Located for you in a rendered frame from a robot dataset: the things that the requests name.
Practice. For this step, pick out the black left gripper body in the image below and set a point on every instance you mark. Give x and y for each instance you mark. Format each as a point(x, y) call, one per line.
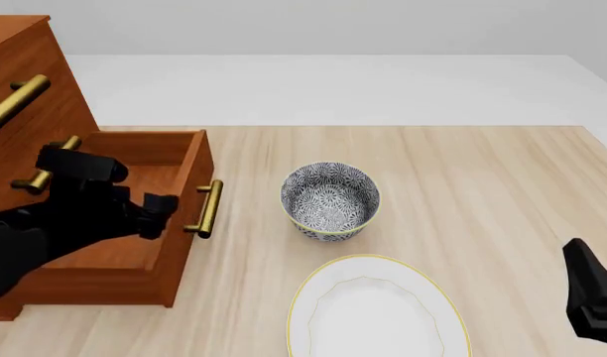
point(147, 217)

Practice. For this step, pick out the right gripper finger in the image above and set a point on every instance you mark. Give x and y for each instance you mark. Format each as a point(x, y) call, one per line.
point(588, 271)

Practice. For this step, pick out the black-and-white patterned bowl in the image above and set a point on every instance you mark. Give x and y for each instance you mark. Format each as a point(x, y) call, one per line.
point(330, 202)

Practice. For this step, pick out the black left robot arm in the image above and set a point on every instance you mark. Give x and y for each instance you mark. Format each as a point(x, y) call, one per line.
point(21, 241)

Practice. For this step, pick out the wooden cabinet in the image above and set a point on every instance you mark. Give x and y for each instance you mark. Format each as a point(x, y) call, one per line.
point(33, 26)

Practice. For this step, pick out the white plate with yellow rim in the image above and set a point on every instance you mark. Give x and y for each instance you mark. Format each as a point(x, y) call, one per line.
point(378, 308)

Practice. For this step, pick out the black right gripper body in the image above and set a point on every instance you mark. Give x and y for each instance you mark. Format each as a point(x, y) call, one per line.
point(598, 321)

